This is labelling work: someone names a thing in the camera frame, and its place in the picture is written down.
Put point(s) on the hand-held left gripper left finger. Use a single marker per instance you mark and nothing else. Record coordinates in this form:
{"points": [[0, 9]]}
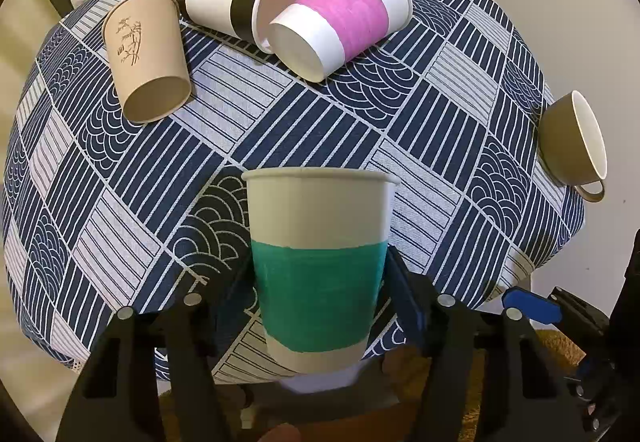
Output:
{"points": [[236, 294]]}

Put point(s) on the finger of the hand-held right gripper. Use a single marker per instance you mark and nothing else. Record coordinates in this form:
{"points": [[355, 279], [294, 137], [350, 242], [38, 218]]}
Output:
{"points": [[595, 402], [530, 306]]}

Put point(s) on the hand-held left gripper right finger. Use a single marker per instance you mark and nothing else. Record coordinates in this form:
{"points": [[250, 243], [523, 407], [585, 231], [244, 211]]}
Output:
{"points": [[406, 294]]}

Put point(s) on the green band paper cup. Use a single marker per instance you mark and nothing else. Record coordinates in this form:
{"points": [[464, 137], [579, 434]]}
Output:
{"points": [[320, 292]]}

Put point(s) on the brown kraft paper cup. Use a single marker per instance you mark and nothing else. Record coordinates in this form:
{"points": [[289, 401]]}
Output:
{"points": [[145, 52]]}

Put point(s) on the pink band paper cup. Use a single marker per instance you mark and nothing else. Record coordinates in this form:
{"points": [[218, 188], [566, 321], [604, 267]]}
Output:
{"points": [[345, 12]]}

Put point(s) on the brown ceramic teacup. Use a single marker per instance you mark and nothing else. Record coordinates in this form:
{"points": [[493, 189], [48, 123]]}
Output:
{"points": [[560, 137]]}

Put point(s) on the navy patterned tablecloth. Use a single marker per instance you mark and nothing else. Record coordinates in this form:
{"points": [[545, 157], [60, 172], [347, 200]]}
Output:
{"points": [[350, 132]]}

